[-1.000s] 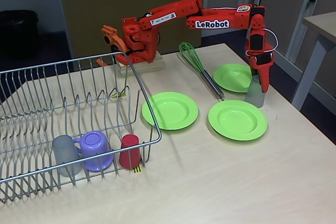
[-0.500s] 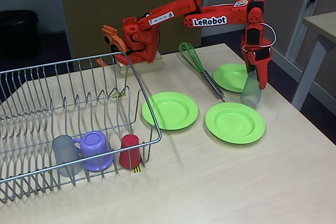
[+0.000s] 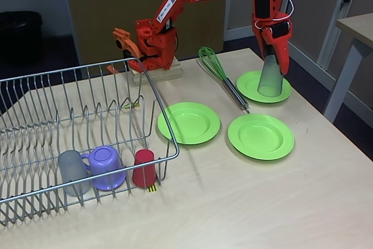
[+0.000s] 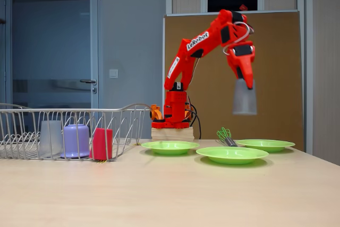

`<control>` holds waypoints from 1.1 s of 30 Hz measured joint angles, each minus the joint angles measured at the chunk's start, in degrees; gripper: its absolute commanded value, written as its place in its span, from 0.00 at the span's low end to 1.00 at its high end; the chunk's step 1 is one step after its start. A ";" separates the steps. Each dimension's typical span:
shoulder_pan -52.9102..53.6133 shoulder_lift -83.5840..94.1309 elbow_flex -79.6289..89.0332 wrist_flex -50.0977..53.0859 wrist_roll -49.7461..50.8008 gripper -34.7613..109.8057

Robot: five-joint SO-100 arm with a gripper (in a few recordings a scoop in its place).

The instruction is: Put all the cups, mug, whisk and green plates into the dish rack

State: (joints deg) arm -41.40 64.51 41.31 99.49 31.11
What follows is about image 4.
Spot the orange table clamp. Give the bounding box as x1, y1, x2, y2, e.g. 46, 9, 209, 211
149, 104, 163, 121
185, 103, 195, 120

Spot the red plastic cup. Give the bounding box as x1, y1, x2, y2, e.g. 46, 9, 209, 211
89, 128, 114, 160

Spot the grey framed glass door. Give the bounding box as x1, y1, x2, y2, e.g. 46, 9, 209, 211
5, 0, 99, 111

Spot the green plastic plate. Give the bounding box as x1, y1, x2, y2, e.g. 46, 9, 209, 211
235, 139, 296, 153
141, 140, 200, 156
195, 146, 270, 165

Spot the grey translucent plastic cup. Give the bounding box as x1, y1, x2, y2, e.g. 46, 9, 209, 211
39, 120, 64, 158
232, 79, 258, 115

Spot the metal wire dish rack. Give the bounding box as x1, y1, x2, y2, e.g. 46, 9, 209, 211
0, 103, 152, 162

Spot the purple plastic mug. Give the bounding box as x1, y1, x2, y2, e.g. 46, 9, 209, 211
60, 124, 90, 158

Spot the green whisk with metal handle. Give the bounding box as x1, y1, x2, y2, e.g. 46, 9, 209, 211
216, 127, 238, 147

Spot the wooden base block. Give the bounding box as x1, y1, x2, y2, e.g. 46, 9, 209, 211
151, 127, 195, 141

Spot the black power cable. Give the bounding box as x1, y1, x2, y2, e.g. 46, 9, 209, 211
185, 101, 202, 140

